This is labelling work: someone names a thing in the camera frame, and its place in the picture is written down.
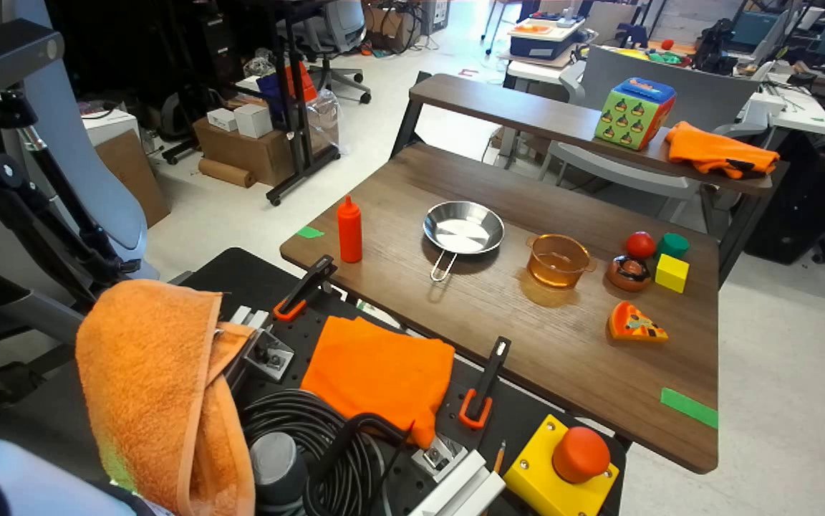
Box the black floor stand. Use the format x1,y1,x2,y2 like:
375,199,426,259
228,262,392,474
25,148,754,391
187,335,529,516
263,0,343,210

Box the device with orange top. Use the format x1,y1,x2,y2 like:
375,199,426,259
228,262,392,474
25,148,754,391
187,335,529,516
506,15,589,62

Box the aluminium extrusion bar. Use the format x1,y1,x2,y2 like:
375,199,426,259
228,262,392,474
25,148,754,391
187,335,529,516
410,444,511,516

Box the yellow emergency stop box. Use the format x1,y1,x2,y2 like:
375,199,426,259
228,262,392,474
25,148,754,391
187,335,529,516
501,414,621,516

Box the white cardboard boxes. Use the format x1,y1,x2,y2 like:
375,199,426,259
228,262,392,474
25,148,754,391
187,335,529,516
204,97,279,140

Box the folded orange cloth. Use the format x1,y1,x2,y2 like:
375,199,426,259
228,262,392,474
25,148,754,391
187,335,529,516
299,313,458,454

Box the orange terry towel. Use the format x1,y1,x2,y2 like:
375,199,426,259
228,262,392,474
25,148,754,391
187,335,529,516
71,277,259,516

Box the cardboard tube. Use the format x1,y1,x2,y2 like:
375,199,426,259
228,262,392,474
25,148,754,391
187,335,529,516
194,156,256,189

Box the small white bracket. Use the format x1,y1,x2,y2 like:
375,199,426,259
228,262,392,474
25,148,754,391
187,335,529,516
226,303,271,332

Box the black office chair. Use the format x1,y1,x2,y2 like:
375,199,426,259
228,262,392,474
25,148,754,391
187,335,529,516
741,123,825,289

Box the black clamp orange handle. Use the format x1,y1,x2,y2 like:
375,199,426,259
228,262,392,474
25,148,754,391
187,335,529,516
455,332,515,435
269,252,342,328

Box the colourful toy cube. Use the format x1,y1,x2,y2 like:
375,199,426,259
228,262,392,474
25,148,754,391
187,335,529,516
592,74,680,151

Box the crumpled orange cloth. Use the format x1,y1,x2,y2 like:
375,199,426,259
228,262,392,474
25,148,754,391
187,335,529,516
662,117,781,184

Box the amber transparent bowl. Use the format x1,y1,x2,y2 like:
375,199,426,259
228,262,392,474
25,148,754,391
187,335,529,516
524,232,592,293

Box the silver metal pan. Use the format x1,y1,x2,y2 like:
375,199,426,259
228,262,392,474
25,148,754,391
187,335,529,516
419,199,511,288

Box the dark wooden bench table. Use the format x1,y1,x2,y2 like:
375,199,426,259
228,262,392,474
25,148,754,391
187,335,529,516
389,68,790,285

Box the black stereo camera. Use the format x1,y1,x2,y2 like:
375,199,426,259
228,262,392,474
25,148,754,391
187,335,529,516
0,17,69,110

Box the grey cylinder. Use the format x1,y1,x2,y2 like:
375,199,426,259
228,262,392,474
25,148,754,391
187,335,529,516
249,431,310,516

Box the grey office chair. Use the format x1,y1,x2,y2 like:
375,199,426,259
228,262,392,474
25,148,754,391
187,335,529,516
286,0,375,110

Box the red toy ball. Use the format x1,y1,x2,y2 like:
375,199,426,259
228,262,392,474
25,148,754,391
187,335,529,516
621,229,658,265

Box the white height-adjustable desk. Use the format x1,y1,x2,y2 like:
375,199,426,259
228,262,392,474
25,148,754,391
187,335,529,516
501,55,592,104

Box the brown cardboard box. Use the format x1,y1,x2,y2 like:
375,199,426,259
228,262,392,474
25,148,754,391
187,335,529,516
91,126,174,229

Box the long green tape strip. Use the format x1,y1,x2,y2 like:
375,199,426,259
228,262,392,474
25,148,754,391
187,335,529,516
658,384,721,432

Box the black camera tripod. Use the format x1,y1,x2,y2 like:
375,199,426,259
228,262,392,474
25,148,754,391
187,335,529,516
0,90,134,424

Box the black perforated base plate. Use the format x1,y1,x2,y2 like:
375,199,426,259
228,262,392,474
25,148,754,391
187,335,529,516
178,245,631,516

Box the square metal bracket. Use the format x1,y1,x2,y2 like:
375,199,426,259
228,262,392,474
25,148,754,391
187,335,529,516
241,328,299,381
410,435,466,484

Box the toy pizza slice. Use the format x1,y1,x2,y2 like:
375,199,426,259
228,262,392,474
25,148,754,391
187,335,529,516
604,298,671,349

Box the brown toy donut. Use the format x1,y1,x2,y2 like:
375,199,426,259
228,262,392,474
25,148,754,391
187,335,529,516
604,252,652,295

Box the large cardboard box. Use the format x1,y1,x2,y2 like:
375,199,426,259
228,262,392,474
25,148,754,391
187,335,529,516
191,114,316,189

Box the red squeeze bottle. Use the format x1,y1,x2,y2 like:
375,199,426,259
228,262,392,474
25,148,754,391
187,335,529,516
336,194,366,266

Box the green toy block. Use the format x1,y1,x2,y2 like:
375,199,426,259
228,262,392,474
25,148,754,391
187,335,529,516
658,229,693,262

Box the black cable coil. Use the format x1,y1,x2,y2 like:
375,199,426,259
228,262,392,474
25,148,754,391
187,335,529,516
238,384,416,516

